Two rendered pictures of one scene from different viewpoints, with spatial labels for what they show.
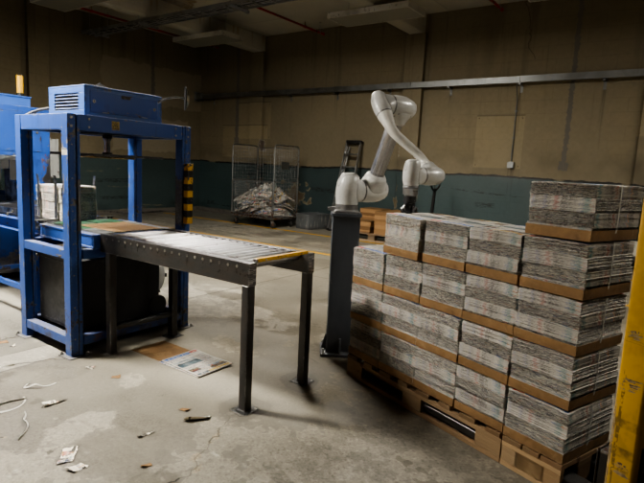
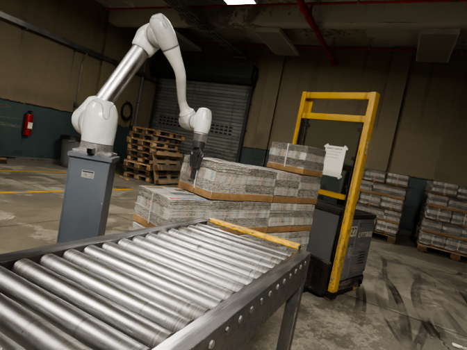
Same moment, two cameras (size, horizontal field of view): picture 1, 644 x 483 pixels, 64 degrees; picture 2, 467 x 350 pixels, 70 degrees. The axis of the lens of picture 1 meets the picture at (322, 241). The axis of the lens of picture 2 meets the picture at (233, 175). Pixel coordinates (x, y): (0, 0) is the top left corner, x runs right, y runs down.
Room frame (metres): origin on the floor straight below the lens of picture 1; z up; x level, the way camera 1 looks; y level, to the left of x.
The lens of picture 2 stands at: (3.15, 1.62, 1.15)
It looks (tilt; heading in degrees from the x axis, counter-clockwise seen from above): 4 degrees down; 261
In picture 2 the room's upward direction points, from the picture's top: 11 degrees clockwise
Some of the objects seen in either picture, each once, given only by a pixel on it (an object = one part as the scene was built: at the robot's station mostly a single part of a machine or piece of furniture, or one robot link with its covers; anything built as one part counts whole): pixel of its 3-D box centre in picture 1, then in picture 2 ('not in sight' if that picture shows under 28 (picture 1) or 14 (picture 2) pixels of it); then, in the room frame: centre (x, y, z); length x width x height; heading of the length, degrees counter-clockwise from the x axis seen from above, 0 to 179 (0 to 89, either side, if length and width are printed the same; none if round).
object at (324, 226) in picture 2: not in sight; (326, 242); (1.54, -1.56, 0.40); 0.69 x 0.55 x 0.80; 125
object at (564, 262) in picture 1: (568, 331); (283, 219); (2.20, -1.10, 0.65); 0.39 x 0.30 x 1.29; 125
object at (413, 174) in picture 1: (413, 172); (201, 120); (3.06, -0.52, 1.30); 0.13 x 0.11 x 0.16; 121
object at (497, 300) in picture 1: (440, 333); (215, 252); (2.79, -0.69, 0.42); 1.17 x 0.39 x 0.83; 35
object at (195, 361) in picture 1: (196, 361); not in sight; (3.21, 0.77, 0.01); 0.37 x 0.28 x 0.01; 55
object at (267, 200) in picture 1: (264, 185); not in sight; (11.12, 1.29, 0.85); 1.21 x 0.83 x 1.71; 55
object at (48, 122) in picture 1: (107, 127); not in sight; (3.77, 1.57, 1.50); 0.94 x 0.68 x 0.10; 145
